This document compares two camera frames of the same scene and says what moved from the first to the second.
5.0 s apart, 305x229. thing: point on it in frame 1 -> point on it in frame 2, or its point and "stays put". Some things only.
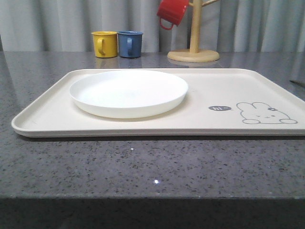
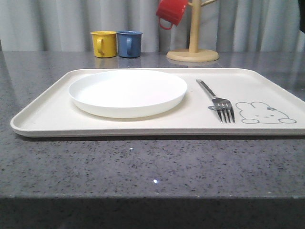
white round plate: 127,94 stays put
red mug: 172,11 stays put
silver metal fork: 298,82 -> 223,106
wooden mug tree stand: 194,54 stays put
